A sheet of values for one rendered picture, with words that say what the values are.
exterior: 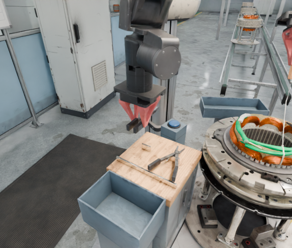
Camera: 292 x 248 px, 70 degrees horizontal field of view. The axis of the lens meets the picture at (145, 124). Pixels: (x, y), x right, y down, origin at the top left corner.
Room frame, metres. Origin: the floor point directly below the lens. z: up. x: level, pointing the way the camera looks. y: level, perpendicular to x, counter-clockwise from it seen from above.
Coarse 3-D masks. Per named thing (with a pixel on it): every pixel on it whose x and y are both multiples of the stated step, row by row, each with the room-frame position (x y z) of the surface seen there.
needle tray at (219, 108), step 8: (208, 96) 0.83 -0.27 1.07; (200, 104) 0.80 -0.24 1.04; (208, 104) 0.82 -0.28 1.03; (216, 104) 0.82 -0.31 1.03; (224, 104) 0.82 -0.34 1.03; (232, 104) 0.81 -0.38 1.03; (240, 104) 0.81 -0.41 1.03; (248, 104) 0.81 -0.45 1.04; (256, 104) 0.81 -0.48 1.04; (208, 112) 0.72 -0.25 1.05; (216, 112) 0.72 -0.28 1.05; (224, 112) 0.72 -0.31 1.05; (232, 112) 0.71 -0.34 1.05; (240, 112) 0.71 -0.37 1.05; (248, 112) 0.71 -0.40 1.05; (256, 112) 0.71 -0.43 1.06; (264, 112) 0.70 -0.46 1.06; (216, 120) 0.78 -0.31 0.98
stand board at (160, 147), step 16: (160, 144) 0.50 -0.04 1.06; (176, 144) 0.50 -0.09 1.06; (128, 160) 0.43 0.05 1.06; (144, 160) 0.43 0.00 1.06; (192, 160) 0.43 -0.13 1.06; (128, 176) 0.37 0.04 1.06; (144, 176) 0.37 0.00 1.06; (176, 176) 0.37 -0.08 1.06; (160, 192) 0.32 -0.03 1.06; (176, 192) 0.32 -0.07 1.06
